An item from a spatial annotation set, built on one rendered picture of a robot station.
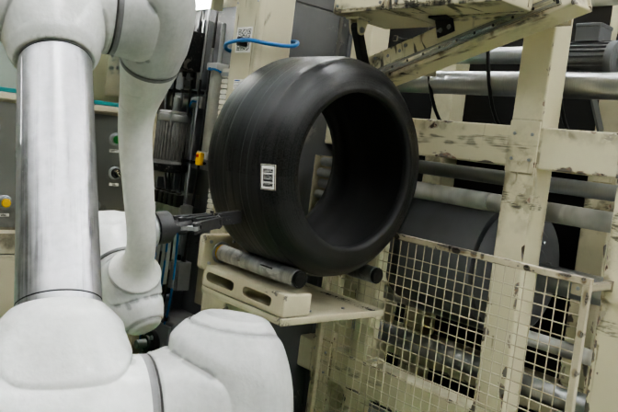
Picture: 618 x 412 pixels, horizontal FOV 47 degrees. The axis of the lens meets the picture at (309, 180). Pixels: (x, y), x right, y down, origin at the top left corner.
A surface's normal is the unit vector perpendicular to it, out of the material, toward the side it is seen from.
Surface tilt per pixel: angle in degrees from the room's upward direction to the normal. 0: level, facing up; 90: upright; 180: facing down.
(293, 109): 69
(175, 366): 30
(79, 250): 57
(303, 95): 61
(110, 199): 90
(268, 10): 90
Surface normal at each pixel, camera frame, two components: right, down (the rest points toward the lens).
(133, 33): 0.43, 0.62
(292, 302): 0.66, 0.12
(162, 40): 0.21, 0.72
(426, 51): -0.74, -0.06
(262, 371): 0.65, -0.29
